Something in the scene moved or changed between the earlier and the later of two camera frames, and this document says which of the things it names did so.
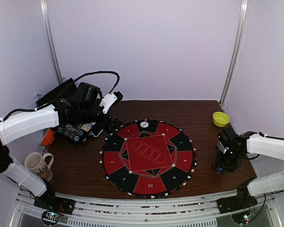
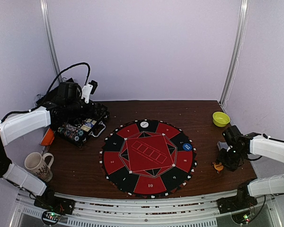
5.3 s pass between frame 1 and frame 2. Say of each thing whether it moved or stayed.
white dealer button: stayed
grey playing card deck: stayed
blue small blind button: moved
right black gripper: stayed
